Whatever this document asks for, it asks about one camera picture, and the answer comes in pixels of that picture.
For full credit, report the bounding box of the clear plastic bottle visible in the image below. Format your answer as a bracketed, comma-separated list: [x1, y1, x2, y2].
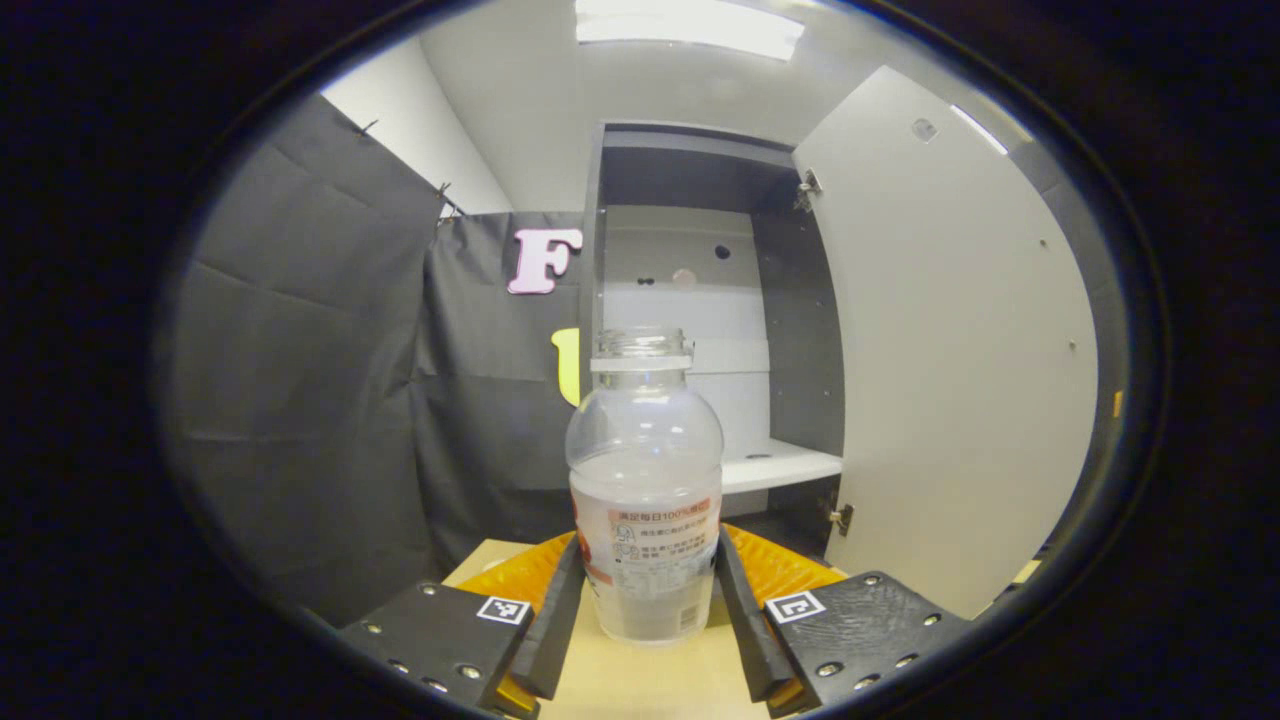
[565, 328, 725, 646]

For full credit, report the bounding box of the dark grey cabinet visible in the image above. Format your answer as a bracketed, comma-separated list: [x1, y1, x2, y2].
[580, 120, 851, 561]

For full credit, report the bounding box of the white cabinet shelf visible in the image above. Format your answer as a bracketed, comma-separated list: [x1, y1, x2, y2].
[715, 438, 844, 496]

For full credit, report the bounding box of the ceiling light panel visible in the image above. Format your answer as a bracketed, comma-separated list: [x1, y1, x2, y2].
[950, 103, 1011, 158]
[575, 0, 806, 61]

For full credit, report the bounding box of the black backdrop cloth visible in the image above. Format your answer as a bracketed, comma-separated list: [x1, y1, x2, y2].
[160, 95, 1136, 626]

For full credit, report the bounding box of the white cabinet door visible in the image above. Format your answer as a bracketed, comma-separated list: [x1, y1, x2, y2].
[790, 65, 1101, 621]

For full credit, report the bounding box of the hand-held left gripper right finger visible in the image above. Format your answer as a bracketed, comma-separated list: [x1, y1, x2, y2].
[713, 522, 973, 719]

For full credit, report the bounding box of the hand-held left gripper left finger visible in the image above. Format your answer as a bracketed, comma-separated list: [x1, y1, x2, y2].
[335, 530, 588, 720]

